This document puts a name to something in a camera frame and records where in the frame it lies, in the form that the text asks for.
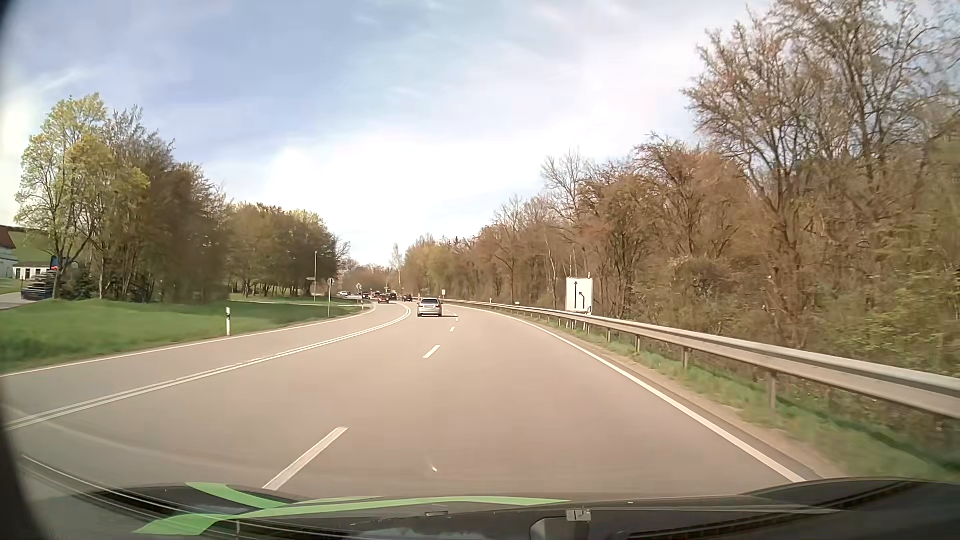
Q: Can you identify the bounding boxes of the queue of distant cars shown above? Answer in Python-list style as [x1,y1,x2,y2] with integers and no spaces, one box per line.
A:
[337,289,415,305]

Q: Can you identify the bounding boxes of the white lane sign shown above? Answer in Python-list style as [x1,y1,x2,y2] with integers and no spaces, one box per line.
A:
[564,276,594,315]

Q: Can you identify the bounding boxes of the grey asphalt road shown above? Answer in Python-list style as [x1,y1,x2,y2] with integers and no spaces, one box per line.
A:
[0,297,822,502]

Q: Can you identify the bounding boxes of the road markings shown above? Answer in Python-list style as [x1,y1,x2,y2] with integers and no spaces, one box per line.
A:
[0,302,807,492]

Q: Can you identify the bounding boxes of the wood of bare trees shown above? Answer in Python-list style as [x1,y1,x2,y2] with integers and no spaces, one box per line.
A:
[341,0,960,376]

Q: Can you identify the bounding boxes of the car's own bonnet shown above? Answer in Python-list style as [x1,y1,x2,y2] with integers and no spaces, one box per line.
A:
[22,477,960,540]

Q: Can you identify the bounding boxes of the group of tall trees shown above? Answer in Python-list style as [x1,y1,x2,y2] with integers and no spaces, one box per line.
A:
[13,93,352,303]

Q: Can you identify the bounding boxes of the green grass field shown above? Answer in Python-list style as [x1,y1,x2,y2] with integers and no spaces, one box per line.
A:
[0,279,369,374]

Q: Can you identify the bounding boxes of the stack of dark pallets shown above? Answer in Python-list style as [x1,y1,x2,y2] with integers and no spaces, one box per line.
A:
[21,270,61,302]

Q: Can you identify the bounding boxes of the white building with green roof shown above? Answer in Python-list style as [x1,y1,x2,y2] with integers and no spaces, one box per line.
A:
[0,225,57,282]

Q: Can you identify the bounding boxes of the metal guard rail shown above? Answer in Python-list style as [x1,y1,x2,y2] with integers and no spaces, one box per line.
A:
[442,298,960,421]

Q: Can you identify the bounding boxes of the grass verge with guard rail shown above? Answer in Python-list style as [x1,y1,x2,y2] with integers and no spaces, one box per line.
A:
[480,303,960,483]

